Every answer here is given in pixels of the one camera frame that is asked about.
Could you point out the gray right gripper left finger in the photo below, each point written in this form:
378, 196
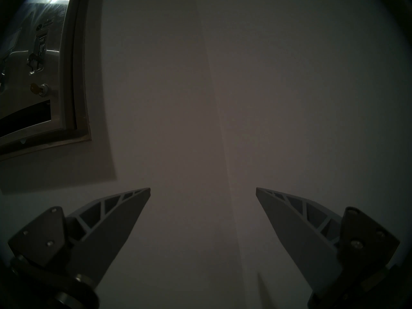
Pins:
96, 240

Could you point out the stainless steel wall dispenser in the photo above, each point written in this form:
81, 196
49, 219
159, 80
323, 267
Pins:
51, 28

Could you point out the gray right gripper right finger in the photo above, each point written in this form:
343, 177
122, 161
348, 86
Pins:
302, 240

